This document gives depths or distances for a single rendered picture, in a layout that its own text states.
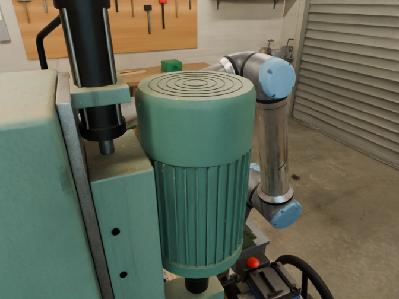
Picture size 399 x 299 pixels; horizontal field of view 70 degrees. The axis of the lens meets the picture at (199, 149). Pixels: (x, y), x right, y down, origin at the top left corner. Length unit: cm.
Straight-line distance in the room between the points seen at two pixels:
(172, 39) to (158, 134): 355
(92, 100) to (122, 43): 338
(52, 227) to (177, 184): 16
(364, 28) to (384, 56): 42
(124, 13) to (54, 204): 346
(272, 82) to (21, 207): 75
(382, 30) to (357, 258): 236
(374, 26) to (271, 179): 286
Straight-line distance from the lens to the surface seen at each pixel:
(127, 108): 91
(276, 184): 118
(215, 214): 44
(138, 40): 377
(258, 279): 79
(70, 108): 32
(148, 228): 43
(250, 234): 142
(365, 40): 383
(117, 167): 38
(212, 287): 68
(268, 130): 102
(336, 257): 237
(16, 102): 34
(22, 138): 30
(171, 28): 389
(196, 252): 48
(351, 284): 225
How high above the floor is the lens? 161
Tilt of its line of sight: 28 degrees down
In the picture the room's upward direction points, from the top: straight up
